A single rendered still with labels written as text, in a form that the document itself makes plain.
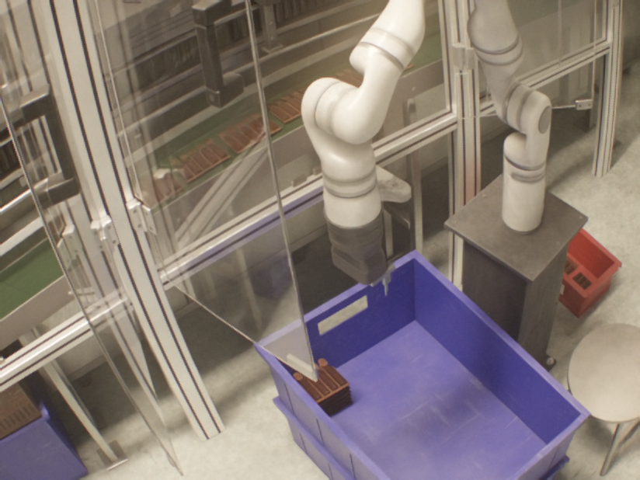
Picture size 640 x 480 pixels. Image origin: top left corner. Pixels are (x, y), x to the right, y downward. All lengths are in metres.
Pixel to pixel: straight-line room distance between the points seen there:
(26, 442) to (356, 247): 1.06
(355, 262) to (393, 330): 0.67
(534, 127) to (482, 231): 0.30
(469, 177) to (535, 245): 0.45
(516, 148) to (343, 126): 0.54
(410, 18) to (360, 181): 0.24
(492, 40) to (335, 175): 0.35
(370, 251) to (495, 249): 0.45
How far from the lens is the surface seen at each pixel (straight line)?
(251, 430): 1.92
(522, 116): 1.34
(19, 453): 1.82
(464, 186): 1.91
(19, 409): 1.69
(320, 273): 2.22
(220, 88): 0.84
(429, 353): 1.74
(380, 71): 0.95
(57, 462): 1.89
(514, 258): 1.48
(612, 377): 1.70
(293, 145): 1.58
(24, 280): 1.54
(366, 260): 1.10
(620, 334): 1.78
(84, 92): 1.19
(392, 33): 0.97
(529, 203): 1.47
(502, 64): 1.20
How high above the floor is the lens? 1.62
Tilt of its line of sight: 45 degrees down
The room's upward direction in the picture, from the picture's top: 7 degrees counter-clockwise
